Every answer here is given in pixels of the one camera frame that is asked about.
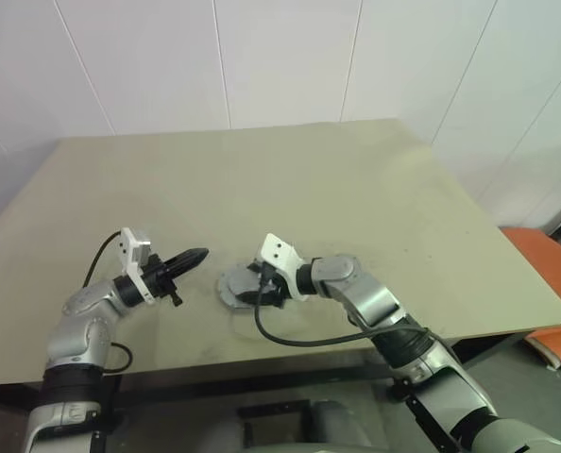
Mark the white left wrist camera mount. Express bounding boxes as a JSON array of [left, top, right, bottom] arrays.
[[118, 226, 157, 306]]

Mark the orange chair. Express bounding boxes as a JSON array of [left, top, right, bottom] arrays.
[[499, 226, 561, 374]]

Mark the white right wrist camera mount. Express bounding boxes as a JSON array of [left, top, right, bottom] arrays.
[[254, 231, 310, 303]]

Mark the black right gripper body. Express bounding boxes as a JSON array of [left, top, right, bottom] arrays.
[[256, 264, 292, 310]]

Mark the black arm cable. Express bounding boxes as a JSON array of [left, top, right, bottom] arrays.
[[254, 268, 428, 346], [82, 228, 124, 289]]

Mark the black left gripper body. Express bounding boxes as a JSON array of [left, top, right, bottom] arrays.
[[141, 253, 184, 309]]

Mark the black metal table frame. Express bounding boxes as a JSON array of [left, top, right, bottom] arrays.
[[0, 329, 537, 416]]

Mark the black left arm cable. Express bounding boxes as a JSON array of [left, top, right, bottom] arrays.
[[82, 228, 124, 289]]

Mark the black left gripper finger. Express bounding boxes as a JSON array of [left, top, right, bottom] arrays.
[[163, 246, 211, 272], [166, 255, 209, 280]]

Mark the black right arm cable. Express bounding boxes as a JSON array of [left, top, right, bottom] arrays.
[[254, 268, 428, 346]]

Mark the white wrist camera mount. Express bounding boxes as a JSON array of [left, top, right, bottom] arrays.
[[254, 231, 310, 303], [118, 226, 157, 306]]

